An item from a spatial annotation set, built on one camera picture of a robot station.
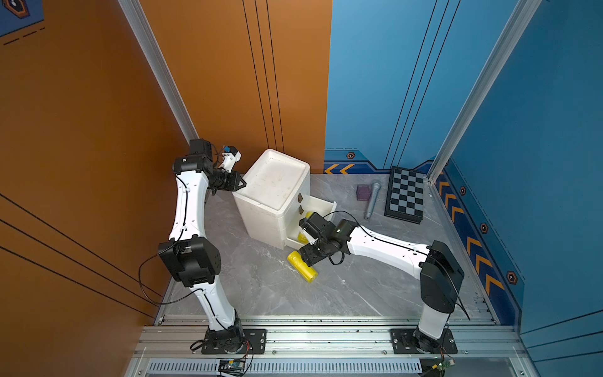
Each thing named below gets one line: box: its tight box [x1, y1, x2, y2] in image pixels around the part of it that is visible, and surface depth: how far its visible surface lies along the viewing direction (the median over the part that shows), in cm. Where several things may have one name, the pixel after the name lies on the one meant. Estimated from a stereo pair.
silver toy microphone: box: [364, 182, 383, 220], surface depth 111 cm
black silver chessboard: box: [383, 165, 425, 225], surface depth 111 cm
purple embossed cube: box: [356, 184, 372, 202], surface depth 111 cm
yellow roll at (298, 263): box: [287, 250, 319, 283], surface depth 88 cm
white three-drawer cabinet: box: [232, 148, 311, 250], surface depth 87 cm
